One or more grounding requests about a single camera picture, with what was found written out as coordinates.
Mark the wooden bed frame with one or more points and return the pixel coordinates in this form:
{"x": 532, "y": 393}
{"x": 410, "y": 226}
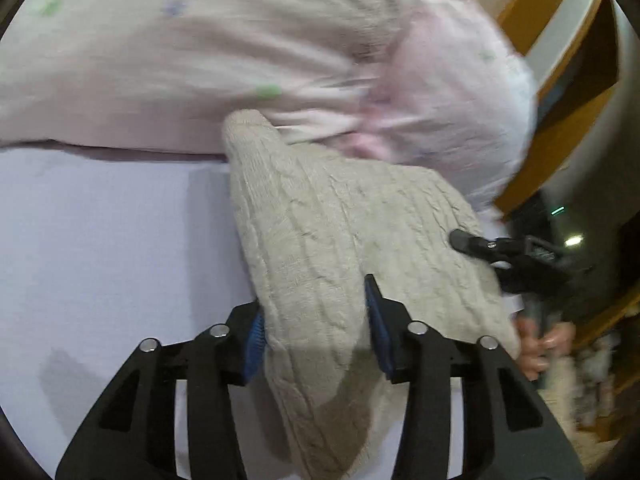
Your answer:
{"x": 565, "y": 125}

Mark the pink floral duvet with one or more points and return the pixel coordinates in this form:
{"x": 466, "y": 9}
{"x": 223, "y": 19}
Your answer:
{"x": 240, "y": 55}

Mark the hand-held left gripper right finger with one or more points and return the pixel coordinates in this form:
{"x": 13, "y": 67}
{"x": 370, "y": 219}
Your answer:
{"x": 376, "y": 330}

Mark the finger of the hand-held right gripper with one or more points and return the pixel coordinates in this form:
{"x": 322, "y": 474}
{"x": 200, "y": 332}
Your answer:
{"x": 472, "y": 242}

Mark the person's right hand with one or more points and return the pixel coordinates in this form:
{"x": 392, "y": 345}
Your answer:
{"x": 537, "y": 347}

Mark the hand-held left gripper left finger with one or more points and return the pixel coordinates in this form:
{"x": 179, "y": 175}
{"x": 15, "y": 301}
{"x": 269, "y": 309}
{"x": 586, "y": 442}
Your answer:
{"x": 254, "y": 345}

